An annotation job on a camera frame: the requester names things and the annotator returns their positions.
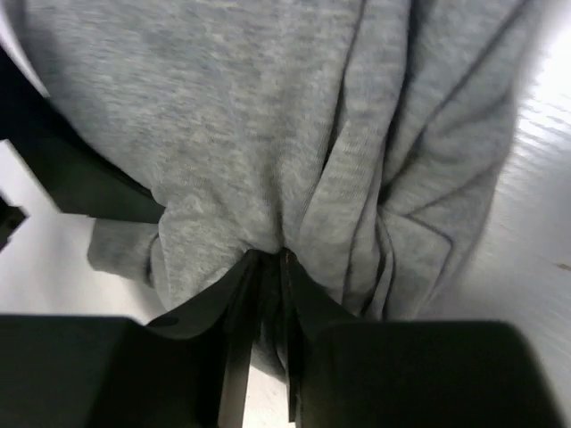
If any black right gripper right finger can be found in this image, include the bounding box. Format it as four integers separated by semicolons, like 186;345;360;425
280;252;564;427

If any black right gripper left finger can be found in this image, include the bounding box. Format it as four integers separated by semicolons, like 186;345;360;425
1;251;261;427

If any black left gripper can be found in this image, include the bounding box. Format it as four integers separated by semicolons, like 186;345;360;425
0;51;164;251

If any grey t-shirt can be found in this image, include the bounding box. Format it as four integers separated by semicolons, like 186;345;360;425
17;0;543;384

